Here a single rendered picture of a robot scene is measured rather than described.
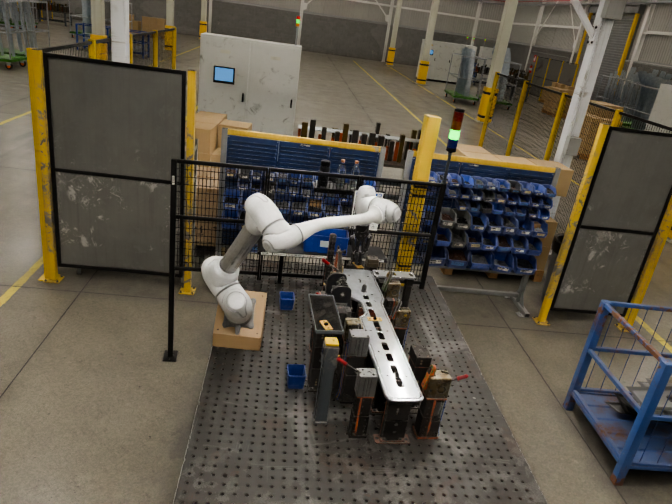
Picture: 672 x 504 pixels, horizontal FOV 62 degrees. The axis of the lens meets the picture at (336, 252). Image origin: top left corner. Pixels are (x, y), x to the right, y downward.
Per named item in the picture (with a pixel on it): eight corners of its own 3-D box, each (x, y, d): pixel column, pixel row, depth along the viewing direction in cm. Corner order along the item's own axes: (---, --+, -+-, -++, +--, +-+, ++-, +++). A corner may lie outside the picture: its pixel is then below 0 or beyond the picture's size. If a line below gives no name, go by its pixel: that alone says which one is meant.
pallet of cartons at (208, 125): (239, 214, 729) (244, 134, 688) (177, 206, 724) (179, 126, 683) (250, 187, 839) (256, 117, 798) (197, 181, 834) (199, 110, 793)
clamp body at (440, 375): (442, 441, 275) (458, 380, 261) (413, 441, 272) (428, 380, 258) (435, 426, 284) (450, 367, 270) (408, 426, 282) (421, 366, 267)
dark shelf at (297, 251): (386, 263, 392) (387, 259, 391) (257, 254, 376) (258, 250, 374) (379, 250, 412) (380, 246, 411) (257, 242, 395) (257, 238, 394)
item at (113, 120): (196, 288, 529) (204, 70, 451) (193, 295, 516) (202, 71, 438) (48, 275, 514) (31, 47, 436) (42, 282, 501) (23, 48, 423)
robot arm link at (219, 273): (211, 303, 313) (191, 271, 317) (234, 294, 324) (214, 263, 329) (268, 225, 260) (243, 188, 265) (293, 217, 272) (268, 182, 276)
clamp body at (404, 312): (404, 363, 333) (415, 313, 320) (384, 362, 331) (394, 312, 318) (400, 354, 342) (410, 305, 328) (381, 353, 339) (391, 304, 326)
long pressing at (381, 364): (431, 402, 254) (431, 399, 254) (383, 401, 250) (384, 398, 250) (371, 271, 379) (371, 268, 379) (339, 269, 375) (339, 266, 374)
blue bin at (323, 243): (346, 255, 387) (349, 238, 382) (303, 251, 384) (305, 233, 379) (345, 246, 402) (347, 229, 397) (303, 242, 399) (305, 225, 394)
